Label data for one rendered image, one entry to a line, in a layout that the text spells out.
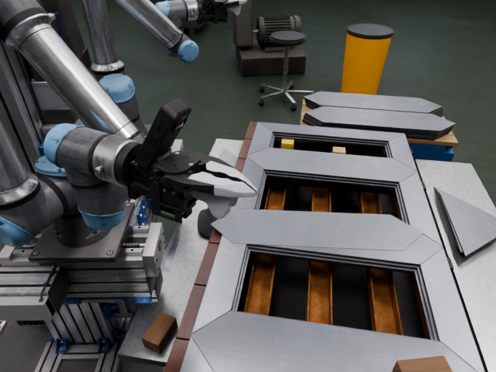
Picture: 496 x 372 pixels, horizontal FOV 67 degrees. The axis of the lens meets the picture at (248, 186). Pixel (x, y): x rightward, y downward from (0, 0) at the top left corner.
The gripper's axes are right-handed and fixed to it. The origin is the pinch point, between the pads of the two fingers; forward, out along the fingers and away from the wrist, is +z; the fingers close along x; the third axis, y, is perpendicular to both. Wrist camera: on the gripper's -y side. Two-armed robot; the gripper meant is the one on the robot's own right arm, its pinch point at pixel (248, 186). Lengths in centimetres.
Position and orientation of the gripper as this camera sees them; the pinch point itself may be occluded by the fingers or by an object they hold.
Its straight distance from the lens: 50.6
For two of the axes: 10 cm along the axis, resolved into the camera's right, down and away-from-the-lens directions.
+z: 9.1, 2.6, -3.4
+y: -0.6, 8.6, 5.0
